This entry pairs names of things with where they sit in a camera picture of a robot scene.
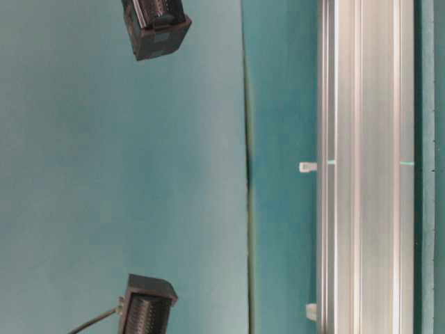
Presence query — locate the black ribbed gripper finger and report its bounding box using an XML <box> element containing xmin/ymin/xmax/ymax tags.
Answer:
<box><xmin>118</xmin><ymin>273</ymin><xmax>178</xmax><ymax>333</ymax></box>
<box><xmin>121</xmin><ymin>0</ymin><xmax>192</xmax><ymax>61</ymax></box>

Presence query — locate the white zip tie lower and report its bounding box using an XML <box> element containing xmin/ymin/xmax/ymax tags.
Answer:
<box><xmin>305</xmin><ymin>303</ymin><xmax>317</xmax><ymax>322</ymax></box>

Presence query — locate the black cable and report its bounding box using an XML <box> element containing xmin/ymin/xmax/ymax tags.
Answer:
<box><xmin>66</xmin><ymin>305</ymin><xmax>125</xmax><ymax>334</ymax></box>

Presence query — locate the large aluminium extrusion rail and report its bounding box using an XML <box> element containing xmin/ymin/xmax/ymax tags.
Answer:
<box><xmin>316</xmin><ymin>1</ymin><xmax>415</xmax><ymax>333</ymax></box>

